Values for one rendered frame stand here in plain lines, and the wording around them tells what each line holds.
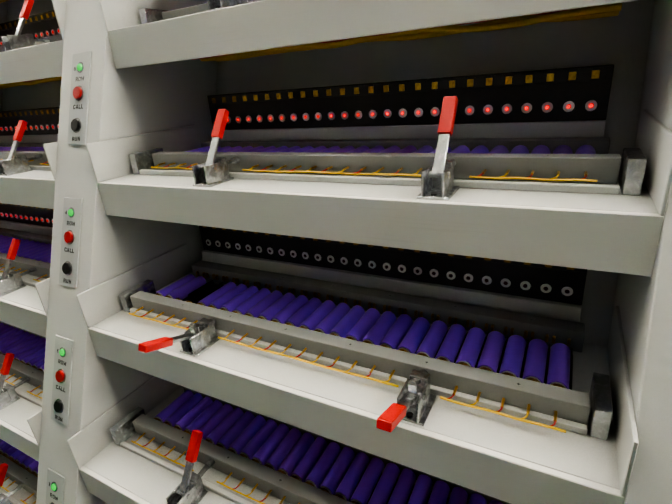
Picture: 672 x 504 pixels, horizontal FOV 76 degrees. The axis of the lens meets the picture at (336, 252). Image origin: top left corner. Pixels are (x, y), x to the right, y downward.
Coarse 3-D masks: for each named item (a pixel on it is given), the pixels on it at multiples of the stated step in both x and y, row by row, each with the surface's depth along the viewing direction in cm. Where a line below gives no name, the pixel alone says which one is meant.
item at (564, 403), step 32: (192, 320) 55; (224, 320) 52; (256, 320) 51; (320, 352) 46; (352, 352) 44; (384, 352) 43; (448, 384) 40; (480, 384) 38; (512, 384) 37; (544, 384) 37; (512, 416) 36; (576, 416) 35
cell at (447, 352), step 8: (456, 328) 47; (464, 328) 47; (448, 336) 46; (456, 336) 45; (464, 336) 47; (448, 344) 44; (456, 344) 44; (440, 352) 43; (448, 352) 43; (456, 352) 44; (448, 360) 42
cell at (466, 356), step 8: (472, 328) 47; (472, 336) 45; (480, 336) 45; (464, 344) 44; (472, 344) 44; (480, 344) 44; (464, 352) 43; (472, 352) 43; (456, 360) 42; (464, 360) 42; (472, 360) 42
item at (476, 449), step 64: (128, 320) 58; (576, 320) 45; (192, 384) 50; (256, 384) 44; (320, 384) 43; (384, 384) 42; (576, 384) 40; (384, 448) 39; (448, 448) 35; (512, 448) 34; (576, 448) 34
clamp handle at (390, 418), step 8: (408, 384) 37; (416, 384) 37; (408, 392) 38; (416, 392) 37; (400, 400) 36; (408, 400) 36; (392, 408) 34; (400, 408) 34; (408, 408) 35; (384, 416) 32; (392, 416) 32; (400, 416) 33; (384, 424) 32; (392, 424) 31
